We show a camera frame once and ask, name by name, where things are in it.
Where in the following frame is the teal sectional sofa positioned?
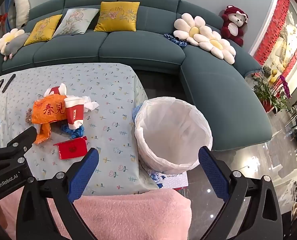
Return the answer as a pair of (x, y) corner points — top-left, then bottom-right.
(0, 0), (272, 152)

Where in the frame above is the blue knitted scrunchie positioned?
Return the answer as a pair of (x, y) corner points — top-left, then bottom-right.
(61, 124), (85, 139)

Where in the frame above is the pink fleece blanket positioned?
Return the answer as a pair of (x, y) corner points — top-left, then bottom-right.
(0, 187), (192, 240)

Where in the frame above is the grey plush toy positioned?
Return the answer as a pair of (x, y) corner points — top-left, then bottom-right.
(3, 32), (31, 61)

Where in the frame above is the red paper cup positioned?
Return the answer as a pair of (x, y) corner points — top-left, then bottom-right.
(64, 96), (85, 130)
(44, 86), (64, 97)

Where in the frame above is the orange plastic bag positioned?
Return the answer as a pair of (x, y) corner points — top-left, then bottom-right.
(32, 94), (69, 145)

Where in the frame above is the red paper garland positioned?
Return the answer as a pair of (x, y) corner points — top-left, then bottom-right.
(253, 0), (297, 67)

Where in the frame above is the purple orchid plant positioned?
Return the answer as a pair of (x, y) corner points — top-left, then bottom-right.
(276, 75), (292, 110)

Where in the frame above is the blue white patterned box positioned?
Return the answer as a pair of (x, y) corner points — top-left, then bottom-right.
(144, 167), (189, 189)

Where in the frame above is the yellow vase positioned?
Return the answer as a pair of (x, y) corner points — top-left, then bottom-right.
(268, 70), (280, 83)

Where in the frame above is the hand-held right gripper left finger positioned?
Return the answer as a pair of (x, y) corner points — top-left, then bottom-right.
(16, 147), (100, 240)

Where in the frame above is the red teddy bear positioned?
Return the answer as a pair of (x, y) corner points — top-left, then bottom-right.
(220, 5), (249, 47)

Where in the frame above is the small yellow embroidered cushion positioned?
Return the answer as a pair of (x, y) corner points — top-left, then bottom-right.
(24, 14), (63, 46)

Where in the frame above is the green potted plant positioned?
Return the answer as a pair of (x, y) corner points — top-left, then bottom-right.
(252, 74), (276, 113)

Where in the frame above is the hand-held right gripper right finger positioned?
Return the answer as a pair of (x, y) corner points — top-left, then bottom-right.
(198, 146), (284, 240)

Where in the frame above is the red paper box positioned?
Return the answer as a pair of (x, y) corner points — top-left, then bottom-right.
(53, 136), (88, 160)

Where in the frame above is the floral light blue tablecloth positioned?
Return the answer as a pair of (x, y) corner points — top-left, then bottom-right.
(0, 62), (161, 197)

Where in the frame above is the bin with white liner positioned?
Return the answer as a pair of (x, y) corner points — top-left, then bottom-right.
(134, 97), (213, 174)

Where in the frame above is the large yellow embroidered cushion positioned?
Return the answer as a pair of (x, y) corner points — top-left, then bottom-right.
(94, 1), (140, 32)

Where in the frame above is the light blue floral cushion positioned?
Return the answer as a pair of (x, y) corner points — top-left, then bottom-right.
(52, 8), (100, 38)

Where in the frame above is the blue patterned scrunchie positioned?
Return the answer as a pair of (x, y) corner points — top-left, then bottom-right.
(163, 33), (188, 48)

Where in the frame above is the blue plastic bag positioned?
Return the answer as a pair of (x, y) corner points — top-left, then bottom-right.
(132, 105), (144, 123)

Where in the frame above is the white plush toy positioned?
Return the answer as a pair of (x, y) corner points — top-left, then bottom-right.
(14, 0), (30, 28)

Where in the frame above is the white daisy flower cushion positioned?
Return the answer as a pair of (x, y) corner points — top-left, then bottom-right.
(0, 28), (25, 55)
(173, 12), (207, 46)
(198, 31), (236, 65)

